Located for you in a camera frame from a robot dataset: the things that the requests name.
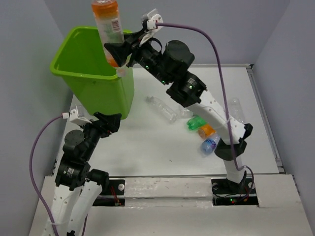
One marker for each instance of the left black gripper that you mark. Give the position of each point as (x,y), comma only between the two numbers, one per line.
(108,123)

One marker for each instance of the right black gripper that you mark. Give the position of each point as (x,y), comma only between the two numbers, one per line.
(121,51)

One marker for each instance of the tall orange capped bottle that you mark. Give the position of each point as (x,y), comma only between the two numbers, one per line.
(107,18)

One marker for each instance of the clear crushed bottle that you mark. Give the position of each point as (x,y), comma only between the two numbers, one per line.
(161,108)

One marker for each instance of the clear bottle blue cap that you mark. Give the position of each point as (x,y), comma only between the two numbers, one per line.
(235,109)

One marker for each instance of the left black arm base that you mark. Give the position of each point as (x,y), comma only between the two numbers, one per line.
(113,196)

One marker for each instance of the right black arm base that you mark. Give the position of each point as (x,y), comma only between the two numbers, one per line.
(228,193)

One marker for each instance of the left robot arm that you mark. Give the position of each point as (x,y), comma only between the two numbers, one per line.
(77,185)

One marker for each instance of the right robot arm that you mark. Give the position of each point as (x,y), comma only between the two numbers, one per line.
(191,93)

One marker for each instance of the green plastic bin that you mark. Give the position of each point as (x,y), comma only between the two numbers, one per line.
(82,64)

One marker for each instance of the clear bottle green blue label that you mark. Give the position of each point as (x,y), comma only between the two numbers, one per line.
(185,113)

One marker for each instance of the green plastic bottle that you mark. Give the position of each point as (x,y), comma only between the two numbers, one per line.
(195,123)

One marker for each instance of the small orange bottle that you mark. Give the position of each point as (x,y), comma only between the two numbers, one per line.
(206,131)

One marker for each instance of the blue water bottle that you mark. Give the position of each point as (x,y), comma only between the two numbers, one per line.
(209,144)

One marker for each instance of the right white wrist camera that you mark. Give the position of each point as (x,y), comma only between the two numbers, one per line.
(149,21)

